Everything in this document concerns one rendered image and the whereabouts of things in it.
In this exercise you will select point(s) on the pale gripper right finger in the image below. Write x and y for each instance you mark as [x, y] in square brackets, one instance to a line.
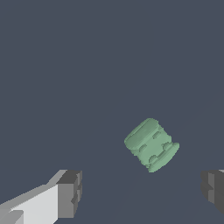
[214, 186]

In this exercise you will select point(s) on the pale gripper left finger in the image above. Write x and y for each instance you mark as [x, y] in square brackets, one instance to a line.
[55, 198]

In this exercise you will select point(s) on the green ribbed cylinder object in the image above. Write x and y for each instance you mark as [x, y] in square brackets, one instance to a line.
[151, 145]

